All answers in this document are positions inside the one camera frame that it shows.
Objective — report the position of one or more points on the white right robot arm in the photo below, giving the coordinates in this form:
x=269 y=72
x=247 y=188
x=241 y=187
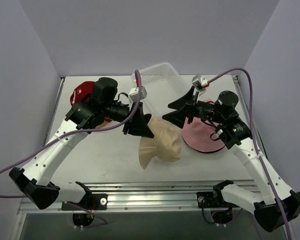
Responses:
x=277 y=202

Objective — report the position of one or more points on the black bucket hat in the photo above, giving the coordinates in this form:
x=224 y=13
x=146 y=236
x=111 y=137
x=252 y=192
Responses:
x=206 y=152

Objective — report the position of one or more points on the beige hat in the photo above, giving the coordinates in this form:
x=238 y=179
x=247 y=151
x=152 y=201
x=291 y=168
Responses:
x=166 y=144

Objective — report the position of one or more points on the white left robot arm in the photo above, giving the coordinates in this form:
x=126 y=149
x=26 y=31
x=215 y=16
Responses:
x=93 y=103

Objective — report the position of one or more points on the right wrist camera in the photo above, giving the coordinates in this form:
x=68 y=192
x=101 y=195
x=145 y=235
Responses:
x=200 y=83

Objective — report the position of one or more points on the red baseball cap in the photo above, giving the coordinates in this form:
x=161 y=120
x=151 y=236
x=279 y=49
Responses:
x=81 y=91

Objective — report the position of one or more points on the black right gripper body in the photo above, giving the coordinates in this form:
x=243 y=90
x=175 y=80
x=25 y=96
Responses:
x=191 y=107

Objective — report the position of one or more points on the aluminium mounting rail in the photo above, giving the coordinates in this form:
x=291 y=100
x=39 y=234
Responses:
x=130 y=197

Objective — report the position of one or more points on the wooden mushroom hat stand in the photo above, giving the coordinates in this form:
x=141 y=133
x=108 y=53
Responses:
x=105 y=123

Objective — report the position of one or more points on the white plastic basket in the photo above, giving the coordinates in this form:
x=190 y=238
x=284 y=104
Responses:
x=163 y=85

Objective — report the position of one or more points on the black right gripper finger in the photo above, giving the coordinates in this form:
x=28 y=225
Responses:
x=177 y=117
x=184 y=103

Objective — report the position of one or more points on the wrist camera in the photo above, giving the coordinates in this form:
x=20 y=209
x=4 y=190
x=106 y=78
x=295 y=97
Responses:
x=200 y=83
x=134 y=95

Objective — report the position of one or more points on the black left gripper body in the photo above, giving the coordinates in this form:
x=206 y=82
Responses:
x=133 y=118

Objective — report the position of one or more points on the pink hat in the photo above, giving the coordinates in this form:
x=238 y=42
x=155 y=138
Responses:
x=200 y=136

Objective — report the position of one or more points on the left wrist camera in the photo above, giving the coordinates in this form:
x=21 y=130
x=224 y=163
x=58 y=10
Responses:
x=134 y=95

